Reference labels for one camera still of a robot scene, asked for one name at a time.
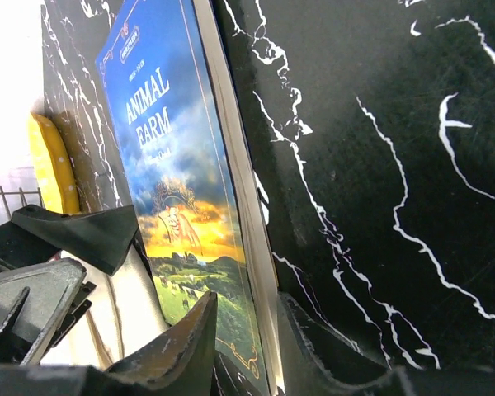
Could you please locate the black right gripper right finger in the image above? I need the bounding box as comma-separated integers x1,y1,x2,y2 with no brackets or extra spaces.
277,293,495,395

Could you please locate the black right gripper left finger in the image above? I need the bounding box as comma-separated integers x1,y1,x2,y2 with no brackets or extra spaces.
0,291,218,395

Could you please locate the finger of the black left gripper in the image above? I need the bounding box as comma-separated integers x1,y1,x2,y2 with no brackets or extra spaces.
0,258,87,365
12,205,138,276

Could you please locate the cream canvas backpack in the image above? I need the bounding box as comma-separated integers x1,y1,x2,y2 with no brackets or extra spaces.
41,247,168,370

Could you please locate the blue Animal Farm book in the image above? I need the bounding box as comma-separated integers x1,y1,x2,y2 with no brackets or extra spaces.
97,1,276,395

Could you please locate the yellow polka dot plate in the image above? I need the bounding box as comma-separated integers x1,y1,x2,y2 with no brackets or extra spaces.
27,113,80,215

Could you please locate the grey wire dish rack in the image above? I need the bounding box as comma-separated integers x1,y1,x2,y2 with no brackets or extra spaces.
0,186,44,225

